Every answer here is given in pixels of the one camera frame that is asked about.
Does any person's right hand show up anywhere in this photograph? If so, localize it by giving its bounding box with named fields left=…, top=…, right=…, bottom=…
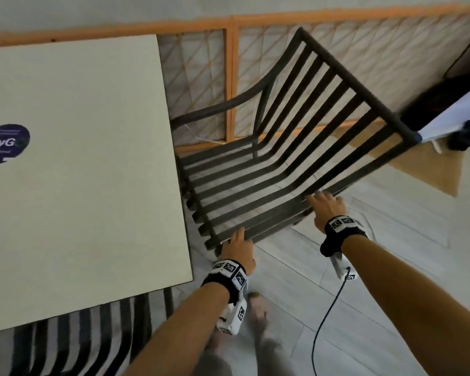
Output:
left=305, top=191, right=348, bottom=234

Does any person's left hand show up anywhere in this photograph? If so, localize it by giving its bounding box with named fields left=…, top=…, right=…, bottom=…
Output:
left=218, top=226, right=257, bottom=276

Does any dark metal slatted chair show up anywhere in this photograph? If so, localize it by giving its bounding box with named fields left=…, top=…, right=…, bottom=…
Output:
left=7, top=287, right=175, bottom=376
left=170, top=27, right=422, bottom=257

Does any person's left forearm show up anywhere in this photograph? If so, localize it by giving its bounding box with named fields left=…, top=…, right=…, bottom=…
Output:
left=123, top=284, right=232, bottom=376

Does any person's right forearm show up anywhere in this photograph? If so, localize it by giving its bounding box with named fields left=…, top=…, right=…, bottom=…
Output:
left=340, top=235, right=470, bottom=376

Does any person's right shoe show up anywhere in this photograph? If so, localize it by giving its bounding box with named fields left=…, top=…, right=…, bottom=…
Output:
left=245, top=292, right=271, bottom=333

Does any person's right leg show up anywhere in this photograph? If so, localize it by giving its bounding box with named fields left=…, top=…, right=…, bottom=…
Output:
left=254, top=336, right=295, bottom=376

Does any person's leg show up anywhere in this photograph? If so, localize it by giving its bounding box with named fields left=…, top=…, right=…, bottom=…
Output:
left=254, top=336, right=295, bottom=376
left=197, top=332, right=236, bottom=376

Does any person's left leg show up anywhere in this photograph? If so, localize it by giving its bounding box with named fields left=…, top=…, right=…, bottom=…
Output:
left=197, top=332, right=236, bottom=376

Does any black bag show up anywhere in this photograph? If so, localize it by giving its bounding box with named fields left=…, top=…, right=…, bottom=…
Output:
left=399, top=74, right=470, bottom=132

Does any white board with blue edge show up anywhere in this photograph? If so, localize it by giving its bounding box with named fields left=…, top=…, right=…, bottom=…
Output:
left=417, top=80, right=470, bottom=145

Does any small black object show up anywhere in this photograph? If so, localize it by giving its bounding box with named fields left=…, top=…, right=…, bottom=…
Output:
left=446, top=119, right=470, bottom=152

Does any white square table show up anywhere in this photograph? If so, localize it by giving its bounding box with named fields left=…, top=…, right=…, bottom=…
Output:
left=0, top=34, right=194, bottom=335

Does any orange wooden railing with netting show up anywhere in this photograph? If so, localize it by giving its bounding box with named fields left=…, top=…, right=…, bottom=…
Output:
left=0, top=3, right=470, bottom=155

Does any blue round sticker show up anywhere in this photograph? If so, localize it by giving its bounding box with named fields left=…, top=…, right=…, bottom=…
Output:
left=0, top=124, right=31, bottom=166

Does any black wristband with white camera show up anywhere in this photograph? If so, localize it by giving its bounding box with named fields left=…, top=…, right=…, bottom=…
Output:
left=201, top=259, right=249, bottom=336
left=319, top=215, right=370, bottom=283

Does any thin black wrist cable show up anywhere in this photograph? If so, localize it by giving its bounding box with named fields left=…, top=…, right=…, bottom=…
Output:
left=311, top=266, right=353, bottom=376

